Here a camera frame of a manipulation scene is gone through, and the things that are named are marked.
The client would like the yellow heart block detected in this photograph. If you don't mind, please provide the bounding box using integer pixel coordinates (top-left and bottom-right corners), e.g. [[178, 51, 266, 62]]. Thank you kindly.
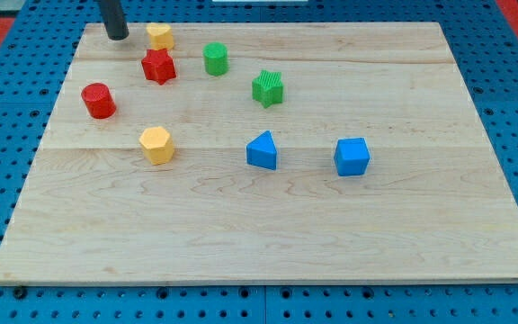
[[146, 22, 174, 50]]

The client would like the blue triangle block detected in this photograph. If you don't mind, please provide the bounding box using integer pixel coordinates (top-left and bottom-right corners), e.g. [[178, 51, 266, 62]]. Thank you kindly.
[[246, 130, 278, 170]]

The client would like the light wooden board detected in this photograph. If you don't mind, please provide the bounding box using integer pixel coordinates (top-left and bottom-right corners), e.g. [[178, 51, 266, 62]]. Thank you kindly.
[[0, 22, 518, 286]]

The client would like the green star block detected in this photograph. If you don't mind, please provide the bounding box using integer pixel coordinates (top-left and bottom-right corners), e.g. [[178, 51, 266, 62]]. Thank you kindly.
[[252, 70, 284, 108]]

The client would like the blue cube block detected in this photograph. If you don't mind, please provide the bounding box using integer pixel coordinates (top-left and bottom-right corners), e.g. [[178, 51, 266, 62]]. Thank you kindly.
[[334, 138, 371, 176]]

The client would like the yellow hexagon block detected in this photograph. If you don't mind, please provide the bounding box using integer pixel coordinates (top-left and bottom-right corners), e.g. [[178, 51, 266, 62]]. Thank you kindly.
[[139, 126, 174, 165]]

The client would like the green cylinder block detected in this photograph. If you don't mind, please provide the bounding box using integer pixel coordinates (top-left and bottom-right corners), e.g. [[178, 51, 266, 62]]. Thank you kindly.
[[202, 42, 228, 76]]

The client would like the red star block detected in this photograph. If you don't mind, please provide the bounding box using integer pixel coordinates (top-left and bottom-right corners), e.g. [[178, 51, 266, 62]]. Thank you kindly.
[[141, 49, 177, 85]]

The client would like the red cylinder block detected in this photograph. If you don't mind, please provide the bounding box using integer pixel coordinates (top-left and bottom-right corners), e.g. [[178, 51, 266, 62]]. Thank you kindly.
[[81, 83, 116, 119]]

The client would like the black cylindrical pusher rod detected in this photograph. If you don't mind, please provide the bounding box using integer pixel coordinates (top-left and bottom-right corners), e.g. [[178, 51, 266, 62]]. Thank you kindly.
[[97, 0, 129, 41]]

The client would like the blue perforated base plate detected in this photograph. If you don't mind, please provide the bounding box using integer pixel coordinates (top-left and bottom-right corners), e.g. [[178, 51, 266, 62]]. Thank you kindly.
[[0, 0, 518, 323]]

